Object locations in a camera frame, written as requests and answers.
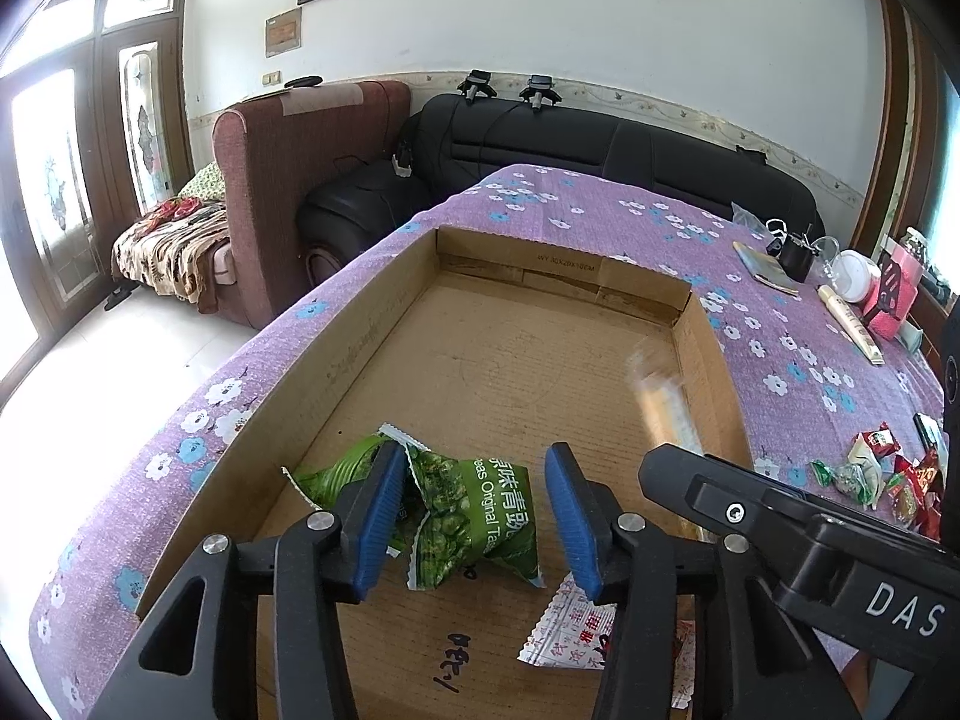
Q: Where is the red foil snack bag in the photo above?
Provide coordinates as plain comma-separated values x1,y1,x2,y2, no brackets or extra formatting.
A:
887,449,944,541

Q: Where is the clear green candy bag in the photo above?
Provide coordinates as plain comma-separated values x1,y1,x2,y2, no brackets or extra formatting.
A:
811,460,884,511

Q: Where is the white red snack packet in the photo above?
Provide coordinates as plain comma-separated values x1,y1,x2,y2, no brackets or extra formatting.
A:
517,574,695,710

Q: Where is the dark green snack bag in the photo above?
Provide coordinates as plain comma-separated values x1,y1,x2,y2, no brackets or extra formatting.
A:
281,433,423,557

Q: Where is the green peas snack bag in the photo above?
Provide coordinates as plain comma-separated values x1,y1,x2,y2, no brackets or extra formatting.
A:
379,422,544,590

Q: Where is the beige wafer snack pack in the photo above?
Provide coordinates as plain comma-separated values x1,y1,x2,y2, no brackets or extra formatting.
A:
626,340,703,455

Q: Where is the purple floral tablecloth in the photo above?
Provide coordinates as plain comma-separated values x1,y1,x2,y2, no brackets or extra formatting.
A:
29,166,942,718

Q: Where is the red bar snack pack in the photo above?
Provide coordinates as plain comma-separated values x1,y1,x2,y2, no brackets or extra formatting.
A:
861,422,901,460

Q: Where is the black smartphone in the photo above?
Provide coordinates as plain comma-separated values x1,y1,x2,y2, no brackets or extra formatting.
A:
913,413,949,460

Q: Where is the cream lotion tube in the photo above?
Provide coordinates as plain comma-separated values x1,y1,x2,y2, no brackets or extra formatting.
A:
817,284,885,366

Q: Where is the small olive notebook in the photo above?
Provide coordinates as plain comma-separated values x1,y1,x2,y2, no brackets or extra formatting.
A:
732,241,799,296

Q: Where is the pink sleeved bottle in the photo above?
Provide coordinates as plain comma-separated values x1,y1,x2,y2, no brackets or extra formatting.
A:
862,227,928,340

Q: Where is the black pen cup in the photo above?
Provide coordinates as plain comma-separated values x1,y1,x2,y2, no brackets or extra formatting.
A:
766,227,815,283

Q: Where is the cardboard tray box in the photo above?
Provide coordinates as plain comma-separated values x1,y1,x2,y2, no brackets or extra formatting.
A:
143,227,750,718

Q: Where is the white round jar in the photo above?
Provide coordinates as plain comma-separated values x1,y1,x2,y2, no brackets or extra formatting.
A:
830,249,880,304

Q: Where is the clear plastic cup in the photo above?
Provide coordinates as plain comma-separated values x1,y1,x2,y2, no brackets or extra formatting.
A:
811,234,841,281

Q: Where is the black phone stand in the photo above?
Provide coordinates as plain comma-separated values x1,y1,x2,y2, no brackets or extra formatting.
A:
877,250,907,317

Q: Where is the patterned blanket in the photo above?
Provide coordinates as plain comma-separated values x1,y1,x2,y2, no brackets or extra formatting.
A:
110,161,229,314

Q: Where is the black leather sofa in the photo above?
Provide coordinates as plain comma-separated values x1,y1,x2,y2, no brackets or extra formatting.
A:
296,94,825,286

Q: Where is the maroon armchair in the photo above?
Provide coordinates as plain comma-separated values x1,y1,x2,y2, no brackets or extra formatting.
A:
212,80,410,330

